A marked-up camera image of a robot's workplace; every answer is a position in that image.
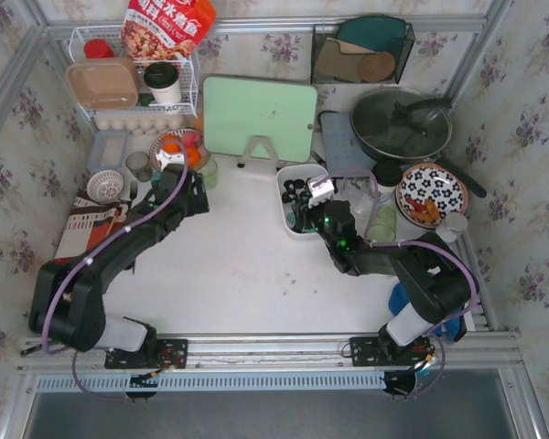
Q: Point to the white round strainer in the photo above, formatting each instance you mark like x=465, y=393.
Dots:
x=105, y=186

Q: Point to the brown square container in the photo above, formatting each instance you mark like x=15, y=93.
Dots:
x=104, y=84

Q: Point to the egg carton tray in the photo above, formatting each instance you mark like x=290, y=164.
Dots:
x=139, y=124

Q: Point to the clear lidded container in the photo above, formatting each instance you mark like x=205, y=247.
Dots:
x=108, y=150

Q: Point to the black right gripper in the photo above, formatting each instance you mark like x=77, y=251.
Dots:
x=302, y=207

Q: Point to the white storage basket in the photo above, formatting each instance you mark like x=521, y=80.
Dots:
x=304, y=172

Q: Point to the pink fruit plate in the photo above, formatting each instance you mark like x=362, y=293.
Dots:
x=190, y=138

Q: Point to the red jar lid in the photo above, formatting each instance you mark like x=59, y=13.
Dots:
x=97, y=49

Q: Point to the striped red cloth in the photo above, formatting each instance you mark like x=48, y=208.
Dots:
x=88, y=224

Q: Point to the black mesh organizer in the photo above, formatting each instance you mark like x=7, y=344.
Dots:
x=335, y=57

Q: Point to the grey blue rectangular tray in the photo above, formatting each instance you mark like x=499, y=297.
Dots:
x=341, y=146

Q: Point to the black frying pan with lid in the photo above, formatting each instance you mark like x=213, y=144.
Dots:
x=408, y=127

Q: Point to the floral patterned plate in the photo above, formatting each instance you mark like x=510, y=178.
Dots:
x=427, y=193

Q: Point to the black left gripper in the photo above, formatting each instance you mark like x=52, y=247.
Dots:
x=166, y=178

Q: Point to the white coffee cup black lid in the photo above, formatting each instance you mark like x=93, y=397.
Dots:
x=162, y=79

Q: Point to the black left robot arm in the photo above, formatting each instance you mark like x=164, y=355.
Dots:
x=67, y=306

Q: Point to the green cup right side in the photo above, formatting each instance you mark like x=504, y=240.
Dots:
x=383, y=225

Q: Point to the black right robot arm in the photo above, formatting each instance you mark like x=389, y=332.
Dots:
x=438, y=284

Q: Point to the grey glass cup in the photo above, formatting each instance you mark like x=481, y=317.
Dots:
x=139, y=165

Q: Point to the round cork coaster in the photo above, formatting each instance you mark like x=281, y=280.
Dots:
x=377, y=67

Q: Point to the white bottle blue label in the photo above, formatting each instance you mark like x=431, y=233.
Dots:
x=451, y=227

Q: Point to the white wire rack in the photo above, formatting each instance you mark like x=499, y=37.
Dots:
x=188, y=69

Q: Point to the red snack bag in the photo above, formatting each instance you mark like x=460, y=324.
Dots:
x=165, y=29

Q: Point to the green translucent cup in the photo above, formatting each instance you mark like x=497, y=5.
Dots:
x=209, y=173

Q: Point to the green cutting board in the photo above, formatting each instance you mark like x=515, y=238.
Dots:
x=236, y=110

